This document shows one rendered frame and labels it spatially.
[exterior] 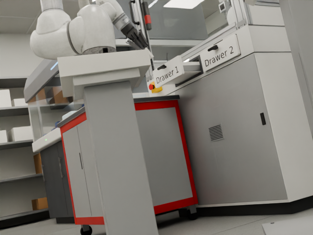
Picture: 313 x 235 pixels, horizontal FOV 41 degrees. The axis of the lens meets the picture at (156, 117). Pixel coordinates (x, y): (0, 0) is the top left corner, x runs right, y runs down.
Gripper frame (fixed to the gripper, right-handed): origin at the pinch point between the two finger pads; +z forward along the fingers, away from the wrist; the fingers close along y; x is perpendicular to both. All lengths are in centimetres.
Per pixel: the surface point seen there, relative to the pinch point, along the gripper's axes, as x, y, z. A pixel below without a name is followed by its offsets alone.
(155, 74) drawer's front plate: 12.0, 2.6, 13.4
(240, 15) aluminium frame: -51, 21, 14
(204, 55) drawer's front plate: -20.6, 14.0, 20.7
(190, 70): -12.7, 5.7, 22.5
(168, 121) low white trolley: 11.4, -12.6, 39.1
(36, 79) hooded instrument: 211, 27, -41
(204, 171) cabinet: 3, -21, 73
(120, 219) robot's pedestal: -37, -92, 38
